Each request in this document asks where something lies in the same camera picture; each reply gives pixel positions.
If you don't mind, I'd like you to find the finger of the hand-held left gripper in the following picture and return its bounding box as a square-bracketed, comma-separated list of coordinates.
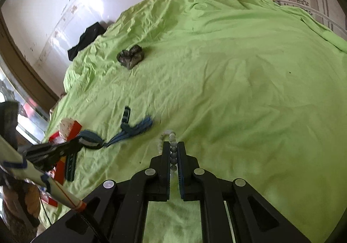
[23, 140, 83, 161]
[26, 151, 79, 171]

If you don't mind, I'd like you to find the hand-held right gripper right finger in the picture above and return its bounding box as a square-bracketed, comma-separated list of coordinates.
[177, 141, 312, 243]

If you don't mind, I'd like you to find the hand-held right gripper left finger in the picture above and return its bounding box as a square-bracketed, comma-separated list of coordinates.
[33, 141, 172, 243]

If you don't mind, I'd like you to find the red-rimmed white tray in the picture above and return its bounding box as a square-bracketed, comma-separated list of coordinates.
[41, 121, 83, 208]

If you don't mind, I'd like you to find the pale bead bracelet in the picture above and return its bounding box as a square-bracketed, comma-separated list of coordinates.
[157, 130, 179, 178]

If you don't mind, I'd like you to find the blue fabric headband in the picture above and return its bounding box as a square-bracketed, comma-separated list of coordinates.
[77, 130, 105, 150]

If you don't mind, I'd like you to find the person's left hand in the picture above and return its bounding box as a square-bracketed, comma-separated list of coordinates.
[23, 185, 42, 226]

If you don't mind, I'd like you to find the dark striped hair clip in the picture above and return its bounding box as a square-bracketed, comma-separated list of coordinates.
[64, 151, 78, 182]
[121, 106, 131, 125]

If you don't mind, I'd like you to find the glass window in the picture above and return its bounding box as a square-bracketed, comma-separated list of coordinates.
[0, 69, 51, 146]

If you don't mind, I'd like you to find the green bedsheet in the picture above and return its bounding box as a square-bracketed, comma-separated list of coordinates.
[38, 0, 347, 243]

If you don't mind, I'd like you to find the dark green scrunchie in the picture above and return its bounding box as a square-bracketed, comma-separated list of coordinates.
[116, 44, 144, 69]

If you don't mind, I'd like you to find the black cloth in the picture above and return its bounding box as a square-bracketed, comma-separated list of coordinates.
[67, 22, 107, 61]

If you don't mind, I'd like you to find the blue tassel cord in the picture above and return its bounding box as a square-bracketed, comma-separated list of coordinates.
[106, 117, 154, 148]

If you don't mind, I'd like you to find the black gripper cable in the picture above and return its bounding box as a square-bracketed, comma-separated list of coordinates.
[80, 209, 105, 243]

